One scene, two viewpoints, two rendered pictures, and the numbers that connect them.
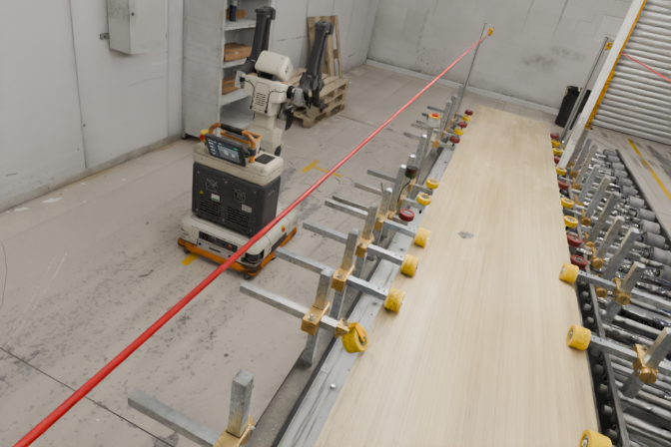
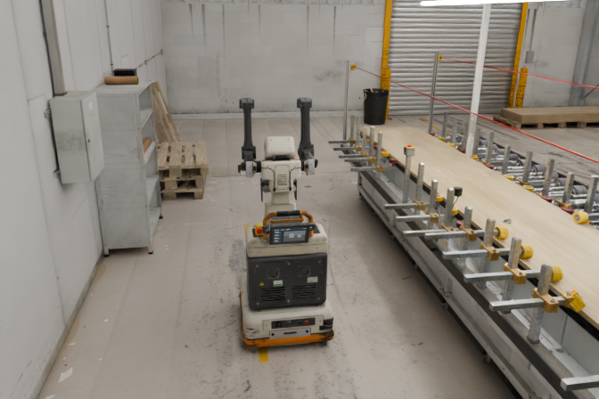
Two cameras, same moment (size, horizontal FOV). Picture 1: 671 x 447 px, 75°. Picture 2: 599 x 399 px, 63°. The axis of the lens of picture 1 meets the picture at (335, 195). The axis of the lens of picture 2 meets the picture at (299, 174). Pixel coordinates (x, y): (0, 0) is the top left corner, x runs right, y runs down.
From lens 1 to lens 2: 1.91 m
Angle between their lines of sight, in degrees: 26
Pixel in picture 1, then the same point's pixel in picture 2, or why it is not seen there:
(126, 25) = (84, 154)
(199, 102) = (122, 210)
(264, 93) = (284, 173)
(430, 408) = not seen: outside the picture
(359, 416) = not seen: outside the picture
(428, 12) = (218, 55)
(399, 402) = not seen: outside the picture
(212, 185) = (274, 272)
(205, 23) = (117, 127)
